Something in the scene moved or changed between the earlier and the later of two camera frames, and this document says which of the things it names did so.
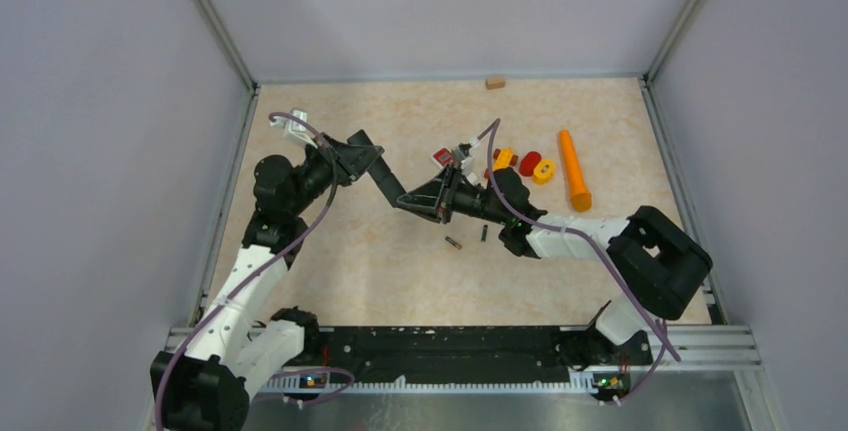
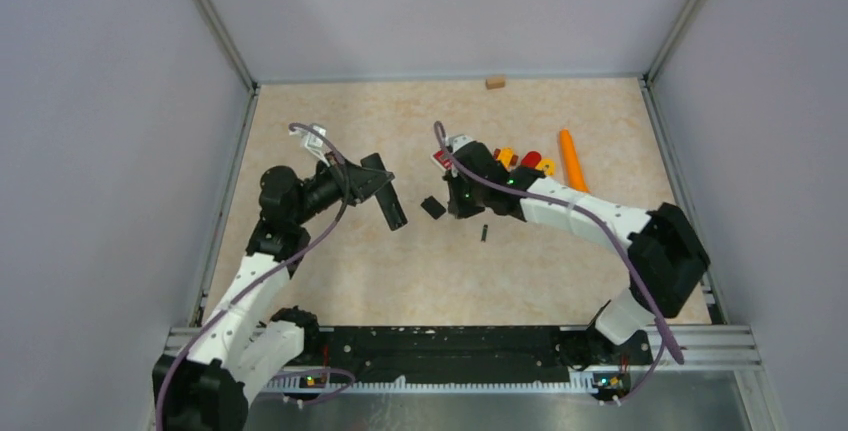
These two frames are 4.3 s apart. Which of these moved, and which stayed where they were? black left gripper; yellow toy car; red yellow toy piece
Moved: black left gripper
Stayed: red yellow toy piece; yellow toy car
